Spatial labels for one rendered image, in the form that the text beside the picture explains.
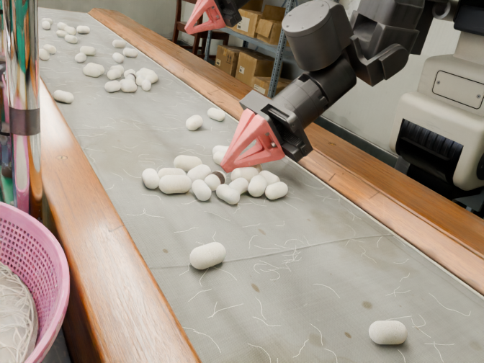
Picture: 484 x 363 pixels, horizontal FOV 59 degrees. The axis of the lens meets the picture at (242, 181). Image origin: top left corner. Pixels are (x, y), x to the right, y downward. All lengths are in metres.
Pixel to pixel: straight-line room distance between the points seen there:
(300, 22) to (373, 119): 2.55
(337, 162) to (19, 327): 0.44
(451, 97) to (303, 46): 0.60
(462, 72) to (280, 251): 0.72
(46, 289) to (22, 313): 0.02
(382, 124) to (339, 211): 2.48
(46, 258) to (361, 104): 2.88
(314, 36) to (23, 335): 0.40
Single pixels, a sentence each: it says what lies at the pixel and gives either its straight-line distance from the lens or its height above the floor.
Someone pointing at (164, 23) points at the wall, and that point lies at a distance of 5.58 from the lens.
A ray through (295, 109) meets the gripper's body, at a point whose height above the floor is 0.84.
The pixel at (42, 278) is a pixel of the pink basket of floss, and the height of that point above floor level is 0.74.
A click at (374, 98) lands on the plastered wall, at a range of 3.05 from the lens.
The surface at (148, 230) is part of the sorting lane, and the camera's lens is 0.42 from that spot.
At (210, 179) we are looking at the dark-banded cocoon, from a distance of 0.50.
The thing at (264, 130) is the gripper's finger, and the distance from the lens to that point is 0.52.
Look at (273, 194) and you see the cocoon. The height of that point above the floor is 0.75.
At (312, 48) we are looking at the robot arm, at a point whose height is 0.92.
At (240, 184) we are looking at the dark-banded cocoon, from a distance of 0.50.
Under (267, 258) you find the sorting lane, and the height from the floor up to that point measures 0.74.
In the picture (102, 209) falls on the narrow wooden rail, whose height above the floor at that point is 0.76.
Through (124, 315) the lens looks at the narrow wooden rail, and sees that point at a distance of 0.30.
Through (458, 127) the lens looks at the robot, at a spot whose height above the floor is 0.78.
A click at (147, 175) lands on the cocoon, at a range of 0.49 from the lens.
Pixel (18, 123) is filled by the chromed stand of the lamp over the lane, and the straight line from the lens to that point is 0.38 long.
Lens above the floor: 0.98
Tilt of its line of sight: 25 degrees down
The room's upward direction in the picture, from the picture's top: 12 degrees clockwise
